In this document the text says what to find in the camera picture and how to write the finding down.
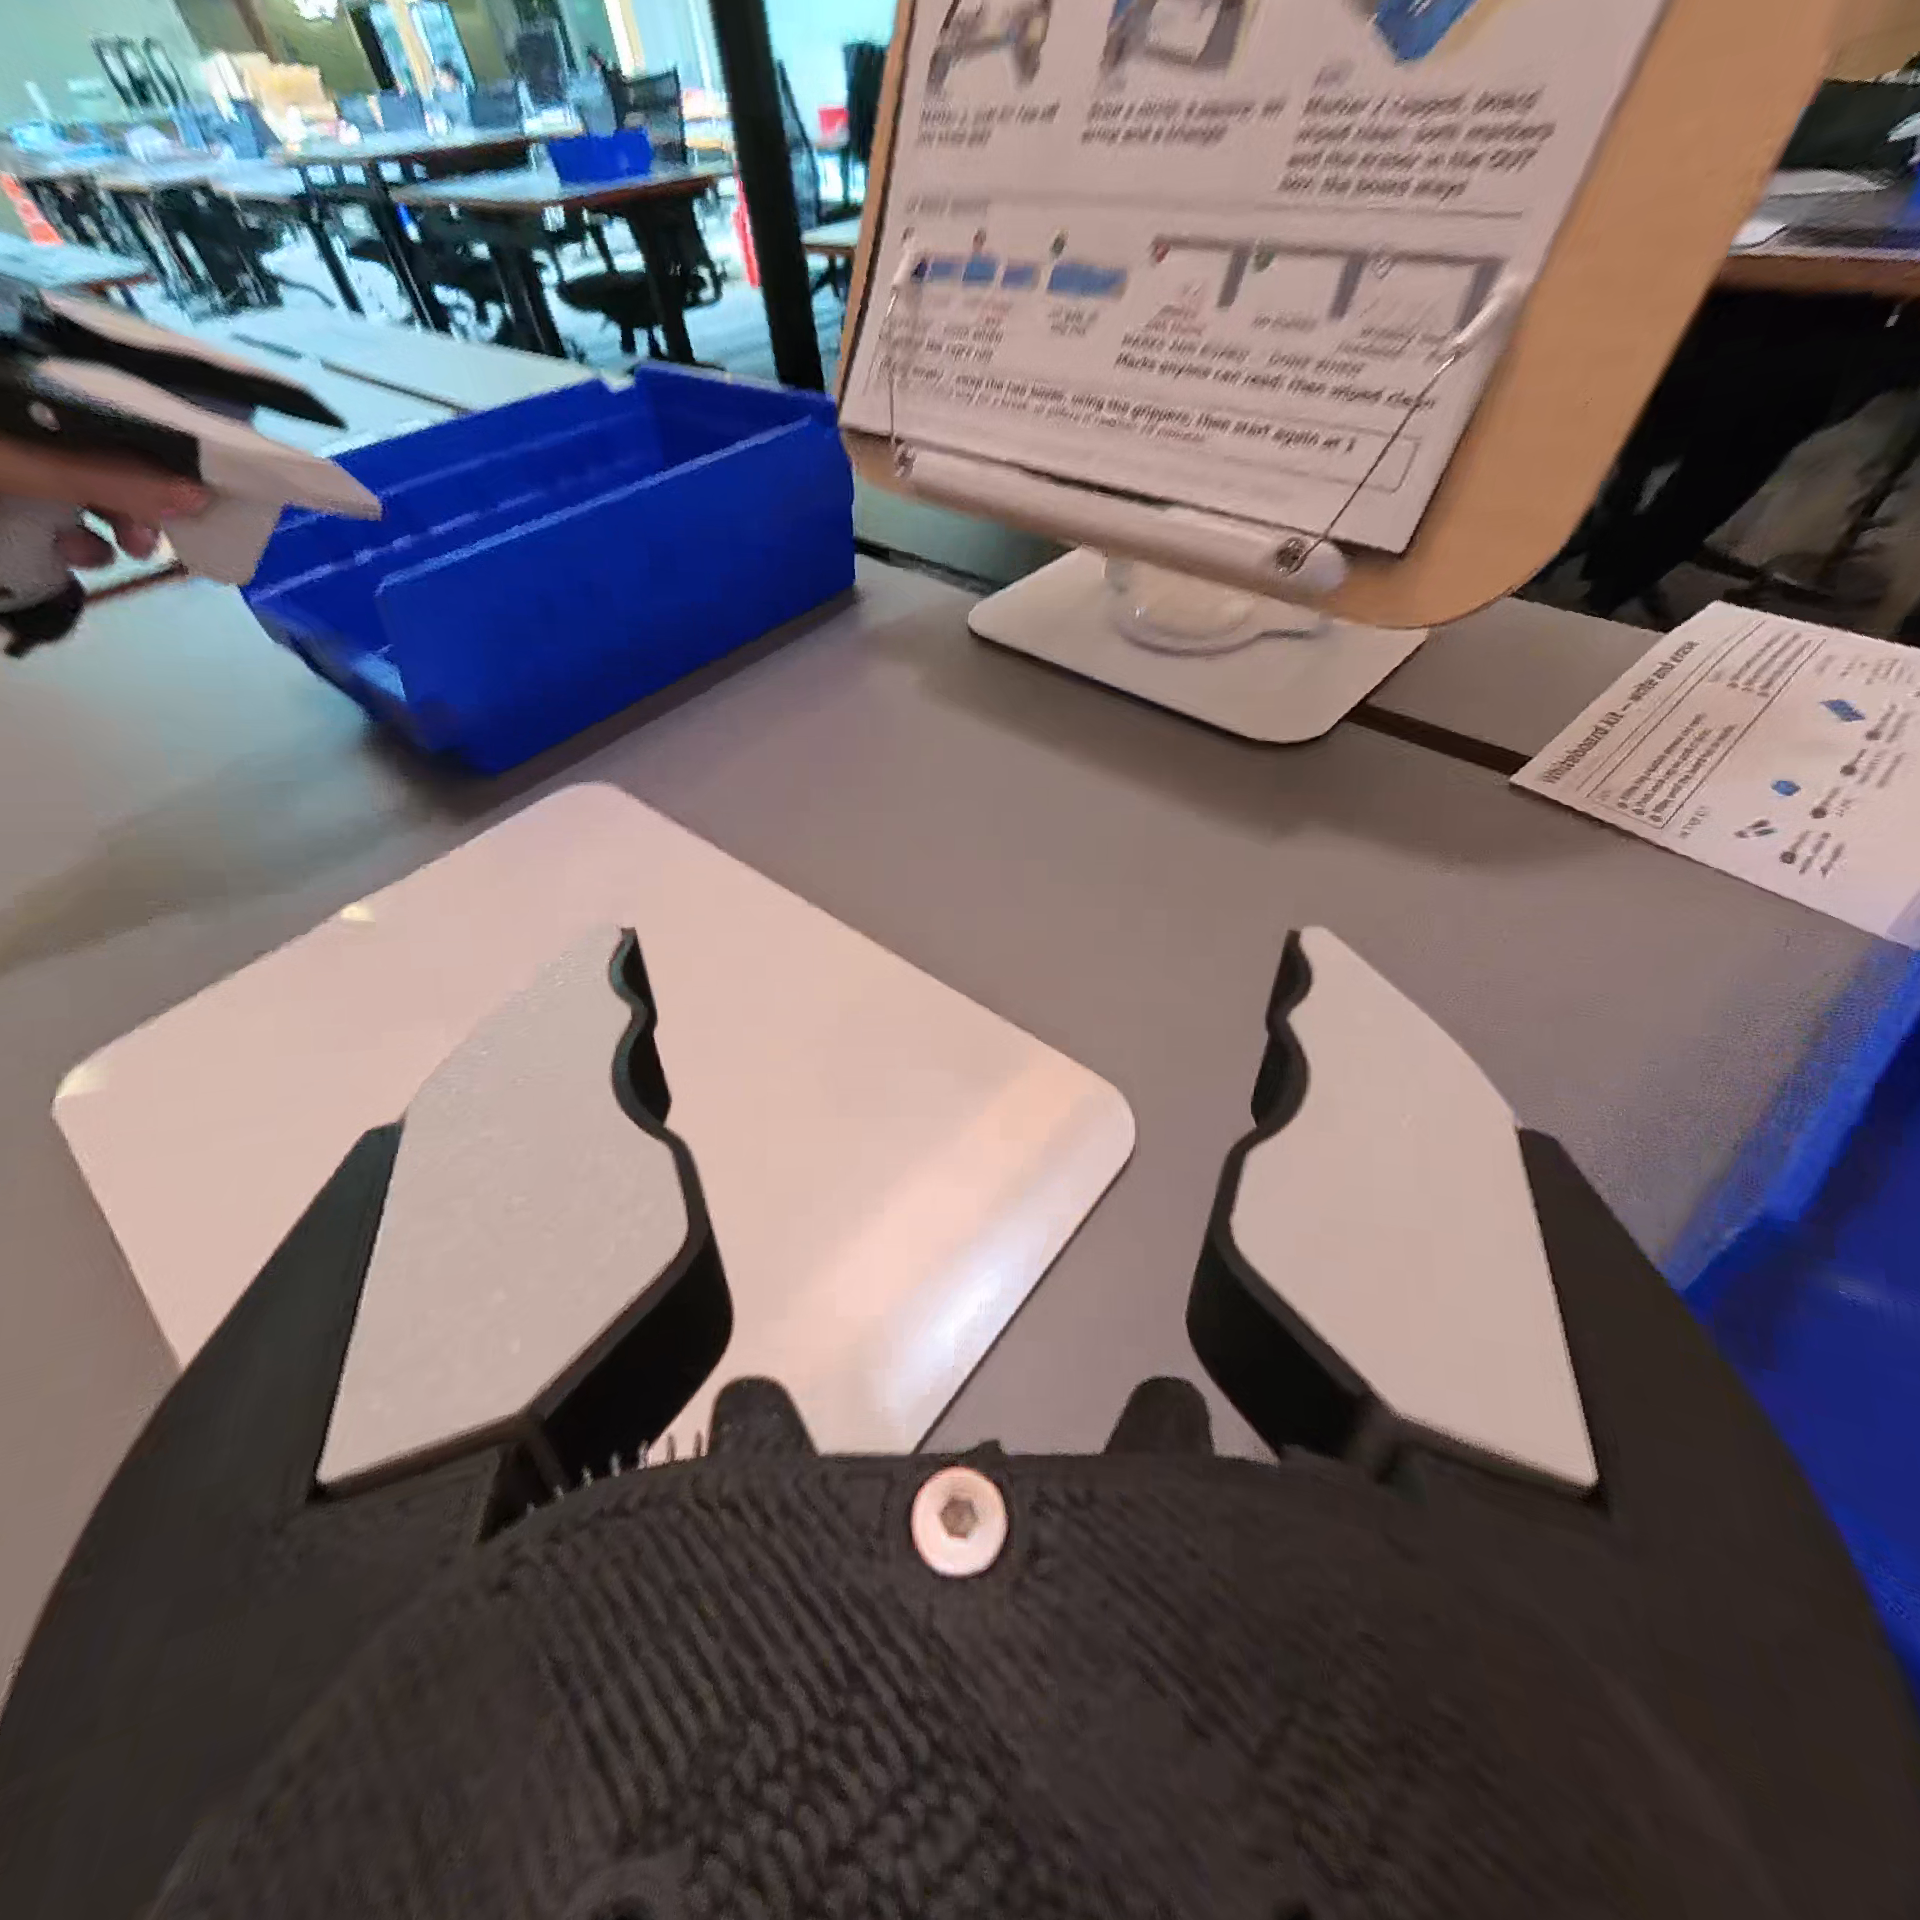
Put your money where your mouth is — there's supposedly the printed instruction paper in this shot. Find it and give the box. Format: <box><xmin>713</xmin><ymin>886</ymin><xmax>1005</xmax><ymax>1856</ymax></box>
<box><xmin>1509</xmin><ymin>600</ymin><xmax>1920</xmax><ymax>952</ymax></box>

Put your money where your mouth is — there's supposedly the blue storage bin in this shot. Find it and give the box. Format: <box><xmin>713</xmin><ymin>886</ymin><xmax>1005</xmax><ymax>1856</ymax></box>
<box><xmin>1663</xmin><ymin>945</ymin><xmax>1920</xmax><ymax>1654</ymax></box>
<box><xmin>239</xmin><ymin>364</ymin><xmax>857</xmax><ymax>778</ymax></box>

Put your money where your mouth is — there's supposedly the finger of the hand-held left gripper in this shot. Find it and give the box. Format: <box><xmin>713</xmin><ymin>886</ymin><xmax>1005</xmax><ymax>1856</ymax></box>
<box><xmin>40</xmin><ymin>289</ymin><xmax>350</xmax><ymax>433</ymax></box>
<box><xmin>172</xmin><ymin>403</ymin><xmax>385</xmax><ymax>591</ymax></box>

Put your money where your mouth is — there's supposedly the clipboard instruction sheet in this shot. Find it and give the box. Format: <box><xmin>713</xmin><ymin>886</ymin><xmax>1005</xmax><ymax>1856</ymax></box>
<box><xmin>838</xmin><ymin>0</ymin><xmax>1676</xmax><ymax>553</ymax></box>

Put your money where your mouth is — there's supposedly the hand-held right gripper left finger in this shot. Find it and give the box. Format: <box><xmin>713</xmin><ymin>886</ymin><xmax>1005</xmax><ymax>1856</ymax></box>
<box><xmin>314</xmin><ymin>927</ymin><xmax>735</xmax><ymax>1503</ymax></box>

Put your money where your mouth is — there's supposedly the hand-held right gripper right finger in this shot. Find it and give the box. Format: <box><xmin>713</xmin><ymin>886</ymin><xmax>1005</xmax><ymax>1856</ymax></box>
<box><xmin>1188</xmin><ymin>927</ymin><xmax>1599</xmax><ymax>1499</ymax></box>

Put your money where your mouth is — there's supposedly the white whiteboard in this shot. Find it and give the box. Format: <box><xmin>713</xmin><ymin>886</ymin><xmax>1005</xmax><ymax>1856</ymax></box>
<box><xmin>53</xmin><ymin>780</ymin><xmax>1136</xmax><ymax>1460</ymax></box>

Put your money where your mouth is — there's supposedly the black metal pole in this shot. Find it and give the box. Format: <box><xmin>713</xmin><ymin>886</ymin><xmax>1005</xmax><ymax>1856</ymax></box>
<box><xmin>708</xmin><ymin>0</ymin><xmax>830</xmax><ymax>395</ymax></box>

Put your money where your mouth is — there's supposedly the white clipboard stand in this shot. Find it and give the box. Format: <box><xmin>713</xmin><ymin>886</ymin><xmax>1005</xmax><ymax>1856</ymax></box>
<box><xmin>967</xmin><ymin>546</ymin><xmax>1431</xmax><ymax>746</ymax></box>

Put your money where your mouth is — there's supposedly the instruction sheet on stand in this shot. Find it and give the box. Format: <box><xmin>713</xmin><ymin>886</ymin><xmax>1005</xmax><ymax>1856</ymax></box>
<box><xmin>831</xmin><ymin>0</ymin><xmax>1840</xmax><ymax>633</ymax></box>

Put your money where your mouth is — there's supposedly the person's left hand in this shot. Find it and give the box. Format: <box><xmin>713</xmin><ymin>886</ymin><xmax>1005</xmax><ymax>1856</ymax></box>
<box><xmin>0</xmin><ymin>449</ymin><xmax>214</xmax><ymax>577</ymax></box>

